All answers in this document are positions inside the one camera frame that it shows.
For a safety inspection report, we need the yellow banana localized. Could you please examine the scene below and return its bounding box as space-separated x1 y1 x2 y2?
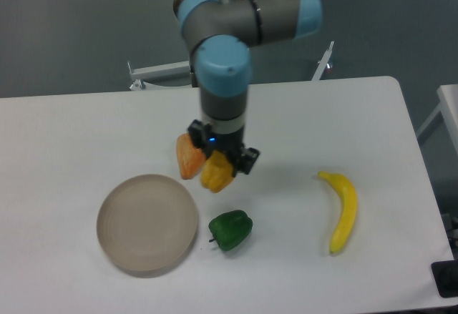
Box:
318 171 359 255

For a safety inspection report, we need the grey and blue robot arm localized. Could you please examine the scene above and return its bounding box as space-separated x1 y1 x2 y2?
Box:
175 0 323 174

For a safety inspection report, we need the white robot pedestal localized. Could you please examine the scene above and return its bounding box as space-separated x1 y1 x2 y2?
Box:
127 0 336 91

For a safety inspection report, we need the white side table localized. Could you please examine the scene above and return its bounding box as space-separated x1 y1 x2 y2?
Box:
416 84 457 151

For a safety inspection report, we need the green bell pepper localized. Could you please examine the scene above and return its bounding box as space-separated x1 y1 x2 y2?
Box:
208 210 253 252

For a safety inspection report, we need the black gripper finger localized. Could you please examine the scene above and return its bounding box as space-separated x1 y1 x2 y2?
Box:
187 119 211 149
233 145 260 176

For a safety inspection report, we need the beige round plate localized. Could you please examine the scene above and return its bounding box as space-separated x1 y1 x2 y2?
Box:
96 175 198 276

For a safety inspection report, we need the yellow bell pepper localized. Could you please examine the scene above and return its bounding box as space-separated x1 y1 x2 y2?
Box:
200 150 234 193

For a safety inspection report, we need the orange triangular bread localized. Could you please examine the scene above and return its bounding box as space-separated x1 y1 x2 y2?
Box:
175 133 206 180

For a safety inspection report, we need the black device at table edge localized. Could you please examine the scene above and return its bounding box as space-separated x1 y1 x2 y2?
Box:
431 260 458 298

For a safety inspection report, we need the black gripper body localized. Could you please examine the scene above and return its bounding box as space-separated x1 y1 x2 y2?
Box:
203 124 245 165

